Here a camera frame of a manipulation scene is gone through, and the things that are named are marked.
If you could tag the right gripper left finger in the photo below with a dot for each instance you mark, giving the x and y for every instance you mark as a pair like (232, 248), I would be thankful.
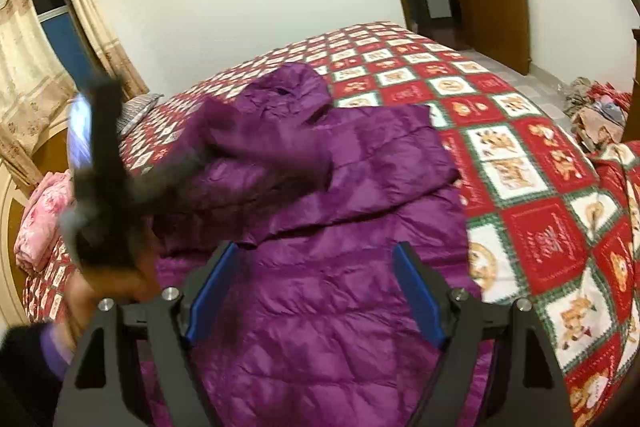
(104, 385)

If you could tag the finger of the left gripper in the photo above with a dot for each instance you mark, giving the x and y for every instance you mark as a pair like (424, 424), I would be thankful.
(79, 133)

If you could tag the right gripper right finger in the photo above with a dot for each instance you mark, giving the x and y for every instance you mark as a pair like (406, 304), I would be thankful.
(525, 385)

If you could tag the purple hooded down jacket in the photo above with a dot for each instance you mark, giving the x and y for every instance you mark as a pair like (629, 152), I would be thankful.
(315, 330)

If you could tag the clothes pile on floor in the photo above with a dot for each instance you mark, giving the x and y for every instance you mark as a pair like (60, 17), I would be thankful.
(597, 112)

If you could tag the person's left hand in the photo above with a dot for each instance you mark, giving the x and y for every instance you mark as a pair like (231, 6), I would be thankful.
(87, 287)

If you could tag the cream wooden headboard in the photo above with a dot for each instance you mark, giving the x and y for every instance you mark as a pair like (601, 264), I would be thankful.
(50, 156)

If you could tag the pink floral folded blanket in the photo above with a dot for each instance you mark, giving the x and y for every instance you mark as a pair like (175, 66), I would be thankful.
(39, 225)

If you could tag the striped grey pillow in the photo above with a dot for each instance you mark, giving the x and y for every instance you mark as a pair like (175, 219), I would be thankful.
(133, 112)

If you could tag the beige left curtain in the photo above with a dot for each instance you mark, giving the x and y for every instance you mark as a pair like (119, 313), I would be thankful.
(34, 87)

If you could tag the beige curtain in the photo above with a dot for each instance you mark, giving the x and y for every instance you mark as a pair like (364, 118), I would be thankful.
(34, 87)
(107, 47)

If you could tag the beige right curtain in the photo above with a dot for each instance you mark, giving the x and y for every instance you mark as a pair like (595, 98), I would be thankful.
(107, 47)

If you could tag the window with blue pane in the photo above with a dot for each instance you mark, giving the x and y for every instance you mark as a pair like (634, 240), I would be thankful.
(59, 21)

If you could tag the red checkered teddy bedspread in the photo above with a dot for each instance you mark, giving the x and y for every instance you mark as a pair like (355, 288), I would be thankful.
(544, 221)

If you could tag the brown wooden dresser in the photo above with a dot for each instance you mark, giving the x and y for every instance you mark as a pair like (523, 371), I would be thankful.
(632, 127)

